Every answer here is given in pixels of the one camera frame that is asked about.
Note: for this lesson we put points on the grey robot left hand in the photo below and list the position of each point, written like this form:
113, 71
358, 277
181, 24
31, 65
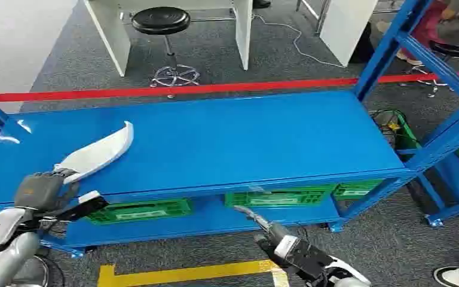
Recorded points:
41, 192

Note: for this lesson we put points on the pale curved panel part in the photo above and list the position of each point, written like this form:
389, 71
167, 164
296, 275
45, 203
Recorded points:
95, 154

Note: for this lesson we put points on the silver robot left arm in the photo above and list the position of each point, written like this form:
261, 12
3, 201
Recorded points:
5, 245

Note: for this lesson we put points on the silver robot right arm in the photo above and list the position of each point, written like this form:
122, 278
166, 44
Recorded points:
344, 279

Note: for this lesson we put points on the red barrier tape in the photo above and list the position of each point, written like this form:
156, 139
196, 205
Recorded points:
174, 90

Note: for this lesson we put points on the white desk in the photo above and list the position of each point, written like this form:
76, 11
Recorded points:
112, 35

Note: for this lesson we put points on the blue metal shelf rack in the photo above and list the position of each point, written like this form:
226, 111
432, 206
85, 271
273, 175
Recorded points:
213, 138

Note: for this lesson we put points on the black round stool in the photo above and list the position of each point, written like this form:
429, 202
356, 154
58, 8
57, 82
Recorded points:
160, 20

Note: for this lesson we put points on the white cabinet panel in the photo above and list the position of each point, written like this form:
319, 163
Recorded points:
344, 27

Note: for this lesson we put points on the person's black white shoe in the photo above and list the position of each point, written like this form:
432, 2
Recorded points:
457, 276

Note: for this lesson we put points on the black stool chrome base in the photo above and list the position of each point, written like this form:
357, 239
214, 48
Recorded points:
457, 50

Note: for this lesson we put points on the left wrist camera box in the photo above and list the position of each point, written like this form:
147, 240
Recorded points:
89, 200

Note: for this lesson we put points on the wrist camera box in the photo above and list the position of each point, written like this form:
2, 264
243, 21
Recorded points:
89, 200
300, 253

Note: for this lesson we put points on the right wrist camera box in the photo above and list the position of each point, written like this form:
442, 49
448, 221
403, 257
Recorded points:
300, 253

